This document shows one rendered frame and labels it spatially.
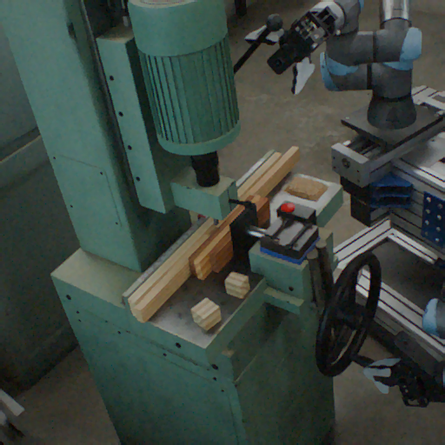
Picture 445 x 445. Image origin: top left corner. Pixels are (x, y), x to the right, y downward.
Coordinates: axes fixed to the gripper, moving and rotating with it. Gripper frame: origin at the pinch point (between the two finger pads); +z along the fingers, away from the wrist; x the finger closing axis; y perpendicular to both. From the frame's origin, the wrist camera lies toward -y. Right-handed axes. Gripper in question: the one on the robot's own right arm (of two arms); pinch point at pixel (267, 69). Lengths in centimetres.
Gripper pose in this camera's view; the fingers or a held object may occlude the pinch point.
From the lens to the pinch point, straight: 139.6
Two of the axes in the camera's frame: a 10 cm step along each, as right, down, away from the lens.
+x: 6.7, 7.3, 0.7
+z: -5.7, 5.8, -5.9
